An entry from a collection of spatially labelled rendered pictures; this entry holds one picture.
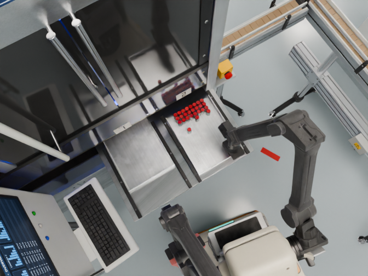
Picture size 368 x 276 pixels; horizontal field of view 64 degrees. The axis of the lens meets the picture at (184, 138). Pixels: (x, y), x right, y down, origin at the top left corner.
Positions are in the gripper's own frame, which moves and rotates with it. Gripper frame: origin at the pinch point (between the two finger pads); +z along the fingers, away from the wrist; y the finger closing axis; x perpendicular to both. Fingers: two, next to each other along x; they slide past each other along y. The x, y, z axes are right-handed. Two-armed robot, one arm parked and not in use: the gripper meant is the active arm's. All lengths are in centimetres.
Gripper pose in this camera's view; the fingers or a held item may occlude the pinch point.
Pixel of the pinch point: (232, 153)
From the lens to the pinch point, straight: 152.3
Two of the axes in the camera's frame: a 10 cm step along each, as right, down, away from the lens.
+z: 0.9, 3.5, 9.3
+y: -4.9, -8.0, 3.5
